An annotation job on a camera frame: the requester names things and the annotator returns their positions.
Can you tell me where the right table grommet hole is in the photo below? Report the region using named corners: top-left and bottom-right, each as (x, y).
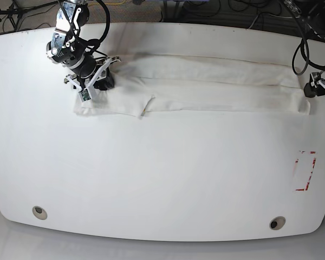
top-left (269, 216), bottom-right (286, 231)

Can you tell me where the left table grommet hole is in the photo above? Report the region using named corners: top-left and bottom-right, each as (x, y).
top-left (32, 206), bottom-right (48, 220)

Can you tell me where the white T-shirt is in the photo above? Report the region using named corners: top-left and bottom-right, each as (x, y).
top-left (74, 55), bottom-right (310, 117)

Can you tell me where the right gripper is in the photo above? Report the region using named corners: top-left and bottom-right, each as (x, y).
top-left (64, 55), bottom-right (121, 94)

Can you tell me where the table grommet hole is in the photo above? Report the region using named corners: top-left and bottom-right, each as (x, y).
top-left (32, 206), bottom-right (48, 220)
top-left (269, 216), bottom-right (286, 231)

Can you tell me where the black tripod stand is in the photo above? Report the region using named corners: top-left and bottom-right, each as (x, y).
top-left (0, 1), bottom-right (58, 32)

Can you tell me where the red tape marking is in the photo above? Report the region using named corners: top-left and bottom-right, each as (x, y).
top-left (292, 151), bottom-right (317, 192)

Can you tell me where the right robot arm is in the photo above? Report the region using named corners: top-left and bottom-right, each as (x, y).
top-left (46, 1), bottom-right (120, 99)

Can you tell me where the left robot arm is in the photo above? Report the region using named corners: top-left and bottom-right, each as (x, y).
top-left (280, 0), bottom-right (325, 98)

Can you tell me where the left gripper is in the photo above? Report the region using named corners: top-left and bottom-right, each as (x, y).
top-left (303, 71), bottom-right (325, 98)

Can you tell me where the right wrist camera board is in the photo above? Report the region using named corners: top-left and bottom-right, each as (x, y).
top-left (78, 88), bottom-right (96, 102)

